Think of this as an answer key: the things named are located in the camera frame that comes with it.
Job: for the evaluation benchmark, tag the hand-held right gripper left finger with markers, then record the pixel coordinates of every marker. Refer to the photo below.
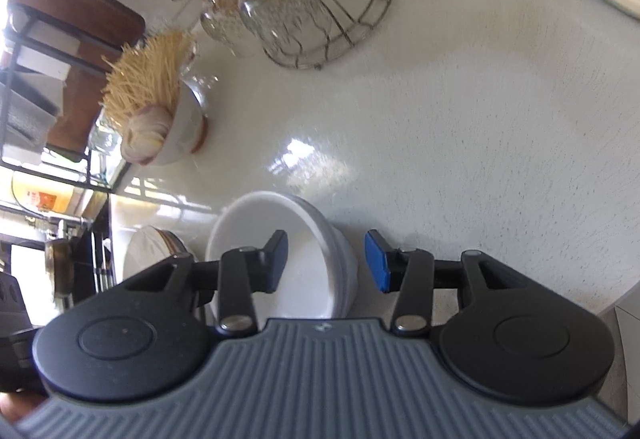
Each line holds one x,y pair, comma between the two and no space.
277,261

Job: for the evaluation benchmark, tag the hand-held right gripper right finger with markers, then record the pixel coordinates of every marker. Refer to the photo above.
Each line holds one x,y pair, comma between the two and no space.
377,264

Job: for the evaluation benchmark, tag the white plate with orange rim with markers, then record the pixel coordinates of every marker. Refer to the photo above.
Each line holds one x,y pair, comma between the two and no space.
145,254

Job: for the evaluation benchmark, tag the white bowl holding toothpicks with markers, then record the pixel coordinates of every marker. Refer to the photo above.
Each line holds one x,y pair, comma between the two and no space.
185,129

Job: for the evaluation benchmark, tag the yellow container with red label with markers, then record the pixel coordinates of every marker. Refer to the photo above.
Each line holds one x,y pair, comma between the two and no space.
45,196

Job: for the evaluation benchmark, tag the purple onion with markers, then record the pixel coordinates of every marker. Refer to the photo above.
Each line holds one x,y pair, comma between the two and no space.
147,131

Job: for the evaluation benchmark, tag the black metal rack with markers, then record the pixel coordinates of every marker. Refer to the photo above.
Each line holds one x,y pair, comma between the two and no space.
50,173

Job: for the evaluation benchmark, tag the clear glass jar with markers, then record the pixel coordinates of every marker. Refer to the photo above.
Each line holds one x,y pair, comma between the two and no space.
225,29
280,14

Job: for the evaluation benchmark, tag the dark grey textured tray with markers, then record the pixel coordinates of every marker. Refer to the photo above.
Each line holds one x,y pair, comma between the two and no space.
25,119

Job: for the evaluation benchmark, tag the white rack mat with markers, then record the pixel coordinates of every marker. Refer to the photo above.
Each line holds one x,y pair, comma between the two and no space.
45,61

